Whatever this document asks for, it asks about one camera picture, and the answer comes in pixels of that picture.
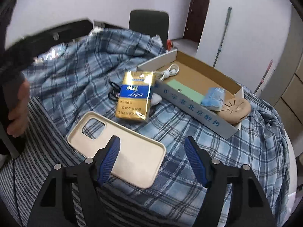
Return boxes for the blue plaid shirt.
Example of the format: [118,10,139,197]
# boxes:
[25,29,290,226]

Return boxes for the gold blue cigarette pack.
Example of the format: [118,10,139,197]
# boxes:
[115,71,156,122]

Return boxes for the striped grey cloth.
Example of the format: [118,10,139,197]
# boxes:
[1,97,144,226]

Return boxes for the grey mop pole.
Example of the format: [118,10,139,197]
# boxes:
[213,7,233,68]

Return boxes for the black cord charm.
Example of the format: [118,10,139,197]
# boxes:
[108,81,121,102]

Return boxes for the dark wooden door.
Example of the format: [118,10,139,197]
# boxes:
[183,0,210,43]

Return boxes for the cardboard box tray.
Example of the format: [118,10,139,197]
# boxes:
[137,49,244,139]

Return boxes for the black office chair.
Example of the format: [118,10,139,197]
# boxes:
[128,9,169,49]

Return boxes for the person's left hand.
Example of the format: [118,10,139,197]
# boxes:
[7,79,30,137]

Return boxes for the red broom handle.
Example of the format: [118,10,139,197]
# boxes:
[254,60,273,94]

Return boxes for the tan round vented disc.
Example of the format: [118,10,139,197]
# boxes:
[217,98,251,124]

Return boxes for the white cable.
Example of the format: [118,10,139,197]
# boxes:
[155,64,180,82]

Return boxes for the blue tissue packet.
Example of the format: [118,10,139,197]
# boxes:
[201,87,226,111]

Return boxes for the white round table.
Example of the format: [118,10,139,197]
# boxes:
[284,131,297,222]

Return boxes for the beige phone case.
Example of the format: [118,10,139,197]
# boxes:
[67,111,166,189]

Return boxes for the gold refrigerator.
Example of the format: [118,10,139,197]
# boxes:
[260,8,302,141]

